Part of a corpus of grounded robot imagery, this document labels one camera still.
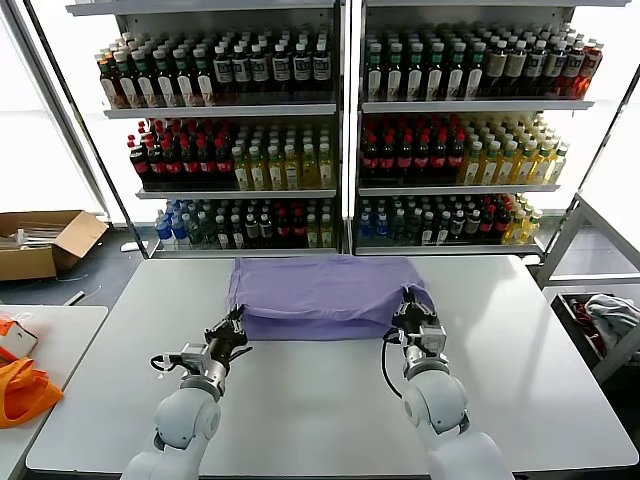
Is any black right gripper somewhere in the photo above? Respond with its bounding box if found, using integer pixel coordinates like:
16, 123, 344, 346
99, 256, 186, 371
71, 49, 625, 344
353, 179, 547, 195
391, 289, 439, 347

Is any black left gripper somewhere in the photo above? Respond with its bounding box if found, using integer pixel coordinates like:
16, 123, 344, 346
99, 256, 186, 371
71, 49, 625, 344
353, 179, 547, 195
202, 303, 251, 364

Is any purple t-shirt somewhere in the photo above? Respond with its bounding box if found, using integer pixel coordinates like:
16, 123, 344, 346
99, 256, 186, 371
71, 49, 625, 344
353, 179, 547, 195
225, 253, 437, 342

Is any cola bottle red cap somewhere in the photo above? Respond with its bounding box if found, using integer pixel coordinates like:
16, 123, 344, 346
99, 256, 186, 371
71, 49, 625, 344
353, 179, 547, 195
180, 137, 200, 184
275, 209, 293, 246
395, 133, 415, 176
412, 132, 432, 176
290, 209, 308, 246
146, 139, 166, 184
214, 138, 234, 184
197, 137, 217, 184
361, 133, 381, 176
493, 205, 511, 240
429, 132, 449, 176
163, 138, 183, 184
128, 134, 149, 185
378, 133, 397, 176
446, 132, 466, 176
478, 205, 496, 240

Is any white side table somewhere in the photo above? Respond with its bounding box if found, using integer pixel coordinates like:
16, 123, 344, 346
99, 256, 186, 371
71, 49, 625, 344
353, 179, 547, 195
0, 305, 110, 480

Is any dark grey storage bin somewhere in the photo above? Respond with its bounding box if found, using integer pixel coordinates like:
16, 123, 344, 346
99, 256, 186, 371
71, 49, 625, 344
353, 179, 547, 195
549, 293, 640, 386

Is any red garment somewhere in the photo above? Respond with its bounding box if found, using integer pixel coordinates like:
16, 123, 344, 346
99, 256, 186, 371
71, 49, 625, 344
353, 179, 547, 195
572, 298, 606, 359

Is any grey white garment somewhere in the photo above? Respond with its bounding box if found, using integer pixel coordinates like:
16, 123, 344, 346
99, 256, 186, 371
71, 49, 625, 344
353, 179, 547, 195
583, 294, 640, 351

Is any white orange carton box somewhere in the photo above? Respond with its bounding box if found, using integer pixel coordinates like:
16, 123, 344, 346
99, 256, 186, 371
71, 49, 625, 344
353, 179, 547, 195
0, 314, 40, 366

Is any grey metal shelf unit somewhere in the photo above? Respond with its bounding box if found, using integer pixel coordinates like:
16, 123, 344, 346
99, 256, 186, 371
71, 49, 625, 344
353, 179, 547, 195
347, 0, 597, 259
64, 0, 351, 260

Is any open cardboard box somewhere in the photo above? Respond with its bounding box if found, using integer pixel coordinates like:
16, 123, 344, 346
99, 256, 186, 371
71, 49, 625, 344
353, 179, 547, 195
0, 210, 110, 284

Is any orange cloth bag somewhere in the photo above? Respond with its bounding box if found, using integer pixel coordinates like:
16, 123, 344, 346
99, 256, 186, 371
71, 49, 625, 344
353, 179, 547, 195
0, 357, 65, 430

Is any green cap white label bottle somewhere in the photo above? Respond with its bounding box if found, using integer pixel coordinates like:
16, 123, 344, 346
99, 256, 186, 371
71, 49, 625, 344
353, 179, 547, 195
466, 43, 487, 102
365, 43, 383, 104
115, 51, 137, 110
154, 49, 176, 109
405, 43, 425, 103
426, 43, 446, 103
134, 50, 157, 109
192, 47, 216, 108
384, 43, 404, 104
173, 48, 196, 108
446, 43, 467, 103

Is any dark bottle black white label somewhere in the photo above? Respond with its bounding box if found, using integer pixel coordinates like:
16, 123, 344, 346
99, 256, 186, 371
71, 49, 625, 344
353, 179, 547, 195
271, 43, 292, 94
311, 42, 332, 94
213, 45, 235, 95
249, 44, 270, 94
232, 44, 252, 95
291, 43, 312, 94

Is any amber tea bottle white label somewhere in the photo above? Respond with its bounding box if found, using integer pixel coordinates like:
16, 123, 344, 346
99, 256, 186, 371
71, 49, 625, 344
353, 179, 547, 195
98, 54, 118, 110

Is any red drink bottle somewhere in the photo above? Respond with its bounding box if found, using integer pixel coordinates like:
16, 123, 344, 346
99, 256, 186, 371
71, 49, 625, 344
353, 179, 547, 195
577, 40, 604, 100
561, 41, 583, 99

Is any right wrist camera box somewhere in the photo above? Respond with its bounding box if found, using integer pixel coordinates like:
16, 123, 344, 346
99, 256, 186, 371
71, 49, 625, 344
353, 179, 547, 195
417, 322, 448, 355

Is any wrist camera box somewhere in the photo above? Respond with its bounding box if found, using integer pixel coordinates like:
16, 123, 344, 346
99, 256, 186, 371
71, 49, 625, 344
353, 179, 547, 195
178, 341, 210, 375
417, 322, 448, 355

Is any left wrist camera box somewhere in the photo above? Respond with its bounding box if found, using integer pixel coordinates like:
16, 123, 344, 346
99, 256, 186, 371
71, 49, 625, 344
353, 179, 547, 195
178, 341, 210, 375

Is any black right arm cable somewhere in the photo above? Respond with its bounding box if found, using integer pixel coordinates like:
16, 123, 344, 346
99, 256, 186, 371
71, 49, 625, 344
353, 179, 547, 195
381, 328, 407, 400

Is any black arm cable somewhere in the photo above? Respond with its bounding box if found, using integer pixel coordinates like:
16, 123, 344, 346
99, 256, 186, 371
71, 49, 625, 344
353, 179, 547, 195
149, 353, 187, 377
381, 328, 407, 400

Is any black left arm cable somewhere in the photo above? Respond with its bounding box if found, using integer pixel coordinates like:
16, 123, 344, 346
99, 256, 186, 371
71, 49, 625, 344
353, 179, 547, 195
149, 353, 187, 377

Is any dark metal frame post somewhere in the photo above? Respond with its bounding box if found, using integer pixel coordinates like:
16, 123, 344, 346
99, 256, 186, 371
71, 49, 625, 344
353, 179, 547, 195
539, 64, 640, 259
23, 0, 150, 260

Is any wide grey frame pillar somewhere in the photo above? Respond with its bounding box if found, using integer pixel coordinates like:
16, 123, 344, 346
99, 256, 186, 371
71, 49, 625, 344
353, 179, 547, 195
0, 0, 111, 224

